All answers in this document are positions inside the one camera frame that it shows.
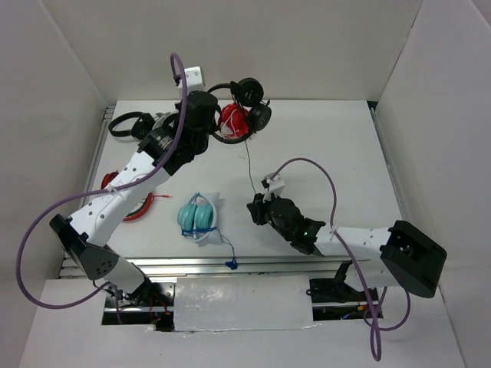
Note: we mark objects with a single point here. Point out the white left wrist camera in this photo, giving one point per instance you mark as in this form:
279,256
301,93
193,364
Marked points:
194,80

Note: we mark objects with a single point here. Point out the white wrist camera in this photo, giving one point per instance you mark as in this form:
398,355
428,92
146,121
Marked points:
194,80
273,184

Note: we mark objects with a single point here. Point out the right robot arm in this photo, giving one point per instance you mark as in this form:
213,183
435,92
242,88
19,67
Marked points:
400,255

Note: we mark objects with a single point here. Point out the black wired headphones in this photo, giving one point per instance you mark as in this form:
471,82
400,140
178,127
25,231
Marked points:
248,94

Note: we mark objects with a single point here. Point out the black headphones at back left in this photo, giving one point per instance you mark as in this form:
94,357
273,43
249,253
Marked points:
135,124

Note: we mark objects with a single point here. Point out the teal white headphones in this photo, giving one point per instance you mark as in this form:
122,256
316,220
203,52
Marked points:
198,220

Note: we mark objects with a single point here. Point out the red black headphones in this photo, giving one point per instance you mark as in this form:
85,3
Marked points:
145,204

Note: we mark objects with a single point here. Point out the aluminium rail frame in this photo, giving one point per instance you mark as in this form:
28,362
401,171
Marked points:
217,266

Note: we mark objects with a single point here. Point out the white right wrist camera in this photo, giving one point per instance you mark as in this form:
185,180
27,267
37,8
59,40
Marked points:
273,184

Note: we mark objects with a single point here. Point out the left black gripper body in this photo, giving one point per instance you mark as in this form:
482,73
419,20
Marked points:
202,142

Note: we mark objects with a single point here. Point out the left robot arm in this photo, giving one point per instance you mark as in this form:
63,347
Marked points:
85,233

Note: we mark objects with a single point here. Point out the grey white headphones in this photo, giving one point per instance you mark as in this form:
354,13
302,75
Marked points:
167,121

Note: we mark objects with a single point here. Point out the red wrapped headphones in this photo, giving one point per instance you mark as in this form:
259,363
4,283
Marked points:
232,123

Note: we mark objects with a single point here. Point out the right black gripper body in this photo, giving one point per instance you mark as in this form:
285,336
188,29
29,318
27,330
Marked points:
263,215

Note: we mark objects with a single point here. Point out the white foil-covered panel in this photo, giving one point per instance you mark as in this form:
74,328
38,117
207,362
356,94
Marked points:
242,303

